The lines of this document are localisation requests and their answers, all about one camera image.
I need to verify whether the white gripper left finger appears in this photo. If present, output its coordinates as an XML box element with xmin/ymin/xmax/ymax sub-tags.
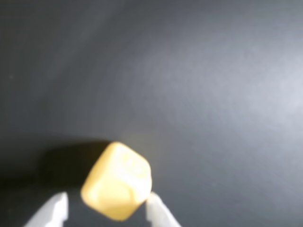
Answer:
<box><xmin>23</xmin><ymin>192</ymin><xmax>70</xmax><ymax>227</ymax></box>

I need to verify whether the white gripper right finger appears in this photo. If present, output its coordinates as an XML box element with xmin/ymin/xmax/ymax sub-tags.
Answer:
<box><xmin>146</xmin><ymin>192</ymin><xmax>183</xmax><ymax>227</ymax></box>

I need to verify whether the yellow cube block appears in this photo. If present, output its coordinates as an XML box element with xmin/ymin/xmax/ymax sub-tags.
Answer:
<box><xmin>80</xmin><ymin>141</ymin><xmax>152</xmax><ymax>222</ymax></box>

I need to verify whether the dark grey table mat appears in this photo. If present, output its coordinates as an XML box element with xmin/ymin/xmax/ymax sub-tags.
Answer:
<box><xmin>0</xmin><ymin>0</ymin><xmax>303</xmax><ymax>227</ymax></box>

